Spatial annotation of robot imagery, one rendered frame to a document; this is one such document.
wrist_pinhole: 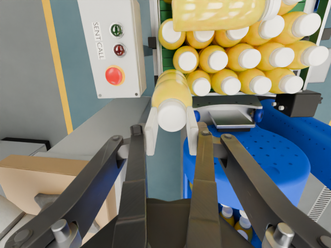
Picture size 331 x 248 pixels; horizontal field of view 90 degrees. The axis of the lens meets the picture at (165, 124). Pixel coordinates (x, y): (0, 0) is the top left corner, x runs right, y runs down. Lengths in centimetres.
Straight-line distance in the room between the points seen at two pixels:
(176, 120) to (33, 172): 55
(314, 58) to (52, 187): 78
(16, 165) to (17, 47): 137
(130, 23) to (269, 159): 40
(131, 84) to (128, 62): 5
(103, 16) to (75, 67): 132
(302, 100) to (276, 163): 24
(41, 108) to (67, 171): 143
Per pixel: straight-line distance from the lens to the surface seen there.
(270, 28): 43
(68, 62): 172
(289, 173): 41
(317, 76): 78
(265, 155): 44
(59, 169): 64
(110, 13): 39
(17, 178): 74
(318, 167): 97
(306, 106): 61
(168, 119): 21
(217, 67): 40
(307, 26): 47
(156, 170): 190
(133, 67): 38
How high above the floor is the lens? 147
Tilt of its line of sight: 66 degrees down
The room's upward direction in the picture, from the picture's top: 173 degrees counter-clockwise
